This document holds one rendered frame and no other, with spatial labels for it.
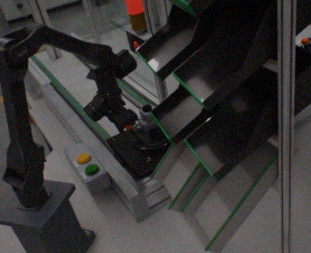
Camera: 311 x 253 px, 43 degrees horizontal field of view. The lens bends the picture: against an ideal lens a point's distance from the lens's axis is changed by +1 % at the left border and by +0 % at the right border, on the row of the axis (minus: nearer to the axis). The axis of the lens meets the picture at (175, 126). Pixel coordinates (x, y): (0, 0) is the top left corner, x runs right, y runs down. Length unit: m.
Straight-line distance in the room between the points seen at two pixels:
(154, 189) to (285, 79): 0.58
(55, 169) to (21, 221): 0.48
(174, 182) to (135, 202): 0.14
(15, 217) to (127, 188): 0.30
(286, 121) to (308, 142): 0.66
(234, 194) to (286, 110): 0.27
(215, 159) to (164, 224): 0.40
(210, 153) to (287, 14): 0.32
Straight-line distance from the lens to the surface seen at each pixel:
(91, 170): 1.20
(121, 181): 1.14
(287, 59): 0.64
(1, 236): 1.31
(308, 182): 1.22
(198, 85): 0.70
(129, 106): 1.56
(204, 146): 0.81
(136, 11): 1.26
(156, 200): 1.14
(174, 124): 0.89
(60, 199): 1.01
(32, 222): 0.99
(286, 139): 0.73
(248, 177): 0.87
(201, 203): 0.95
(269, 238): 1.07
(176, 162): 1.03
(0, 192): 2.97
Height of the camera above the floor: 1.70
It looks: 35 degrees down
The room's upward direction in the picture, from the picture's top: 11 degrees counter-clockwise
